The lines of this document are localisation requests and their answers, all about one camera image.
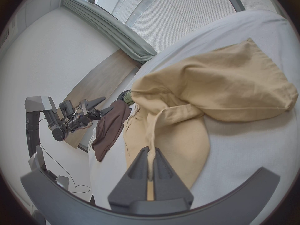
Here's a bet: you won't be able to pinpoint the black cable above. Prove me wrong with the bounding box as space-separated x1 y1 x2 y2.
39 142 91 193

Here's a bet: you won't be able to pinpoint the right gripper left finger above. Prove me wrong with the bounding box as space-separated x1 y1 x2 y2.
108 147 149 206

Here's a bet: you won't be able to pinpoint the green garment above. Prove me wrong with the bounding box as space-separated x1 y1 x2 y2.
124 90 135 106

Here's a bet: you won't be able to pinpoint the grey-green curtain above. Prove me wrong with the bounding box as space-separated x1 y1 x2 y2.
61 0 157 64

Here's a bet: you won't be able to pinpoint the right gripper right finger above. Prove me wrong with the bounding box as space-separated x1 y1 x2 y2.
153 148 194 204

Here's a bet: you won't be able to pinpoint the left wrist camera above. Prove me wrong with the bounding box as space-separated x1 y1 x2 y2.
79 99 90 113

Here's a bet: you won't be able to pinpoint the brown garment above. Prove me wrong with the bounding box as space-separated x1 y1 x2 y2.
91 100 132 162

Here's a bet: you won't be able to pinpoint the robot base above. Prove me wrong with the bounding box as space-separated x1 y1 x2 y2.
55 175 70 189

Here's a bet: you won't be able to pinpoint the tan shorts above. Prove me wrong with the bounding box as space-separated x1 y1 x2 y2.
123 38 298 201

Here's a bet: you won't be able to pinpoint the bed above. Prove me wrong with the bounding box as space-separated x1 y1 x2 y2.
63 10 300 210

